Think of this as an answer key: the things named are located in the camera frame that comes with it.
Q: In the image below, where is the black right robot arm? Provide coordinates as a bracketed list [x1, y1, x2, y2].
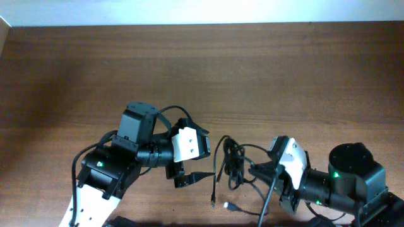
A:
[249, 136, 403, 226]

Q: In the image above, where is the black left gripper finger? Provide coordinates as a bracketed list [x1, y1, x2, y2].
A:
[178, 118, 209, 136]
[182, 172, 214, 187]

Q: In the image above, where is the black left camera cable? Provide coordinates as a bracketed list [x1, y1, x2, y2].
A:
[69, 105, 193, 227]

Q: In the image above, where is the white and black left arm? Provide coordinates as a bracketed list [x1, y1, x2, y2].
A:
[60, 102, 211, 226]

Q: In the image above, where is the thin black USB cable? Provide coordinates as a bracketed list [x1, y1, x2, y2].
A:
[210, 134, 269, 209]

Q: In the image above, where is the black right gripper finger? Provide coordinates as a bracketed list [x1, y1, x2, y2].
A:
[248, 167, 285, 192]
[253, 161, 278, 172]

